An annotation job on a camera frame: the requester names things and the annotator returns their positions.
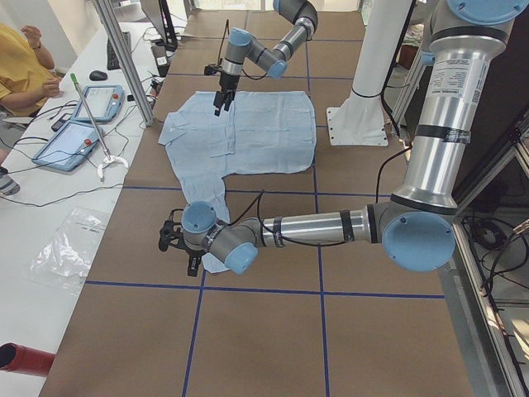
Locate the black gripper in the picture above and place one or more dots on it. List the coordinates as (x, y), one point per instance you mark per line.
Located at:
(227, 81)
(192, 252)

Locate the light blue button-up shirt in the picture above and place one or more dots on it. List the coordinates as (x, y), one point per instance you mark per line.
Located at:
(261, 133)

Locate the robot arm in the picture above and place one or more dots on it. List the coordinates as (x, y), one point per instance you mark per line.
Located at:
(242, 46)
(413, 222)

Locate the upper blue teach pendant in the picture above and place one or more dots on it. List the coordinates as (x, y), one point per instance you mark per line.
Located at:
(104, 101)

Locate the blue teach pendant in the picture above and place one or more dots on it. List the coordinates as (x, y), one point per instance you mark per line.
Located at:
(68, 147)
(104, 101)

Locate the clear plastic bag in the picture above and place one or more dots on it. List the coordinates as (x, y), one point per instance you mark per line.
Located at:
(65, 261)

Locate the black computer mouse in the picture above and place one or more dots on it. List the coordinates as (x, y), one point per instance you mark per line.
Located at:
(98, 75)

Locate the reacher grabber stick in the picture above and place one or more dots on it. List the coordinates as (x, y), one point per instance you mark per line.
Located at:
(109, 158)

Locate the lower blue teach pendant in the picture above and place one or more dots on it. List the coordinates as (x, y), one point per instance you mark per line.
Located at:
(68, 147)

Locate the person in yellow shirt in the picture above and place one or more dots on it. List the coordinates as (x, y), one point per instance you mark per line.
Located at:
(28, 76)

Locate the red cylinder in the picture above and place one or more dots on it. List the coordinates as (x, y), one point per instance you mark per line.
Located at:
(25, 360)

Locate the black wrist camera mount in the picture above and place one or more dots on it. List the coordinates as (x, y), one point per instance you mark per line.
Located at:
(212, 69)
(171, 233)

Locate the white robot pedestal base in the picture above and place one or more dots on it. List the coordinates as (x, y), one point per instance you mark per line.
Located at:
(359, 121)

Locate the aluminium frame post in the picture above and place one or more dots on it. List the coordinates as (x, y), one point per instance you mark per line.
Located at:
(115, 36)

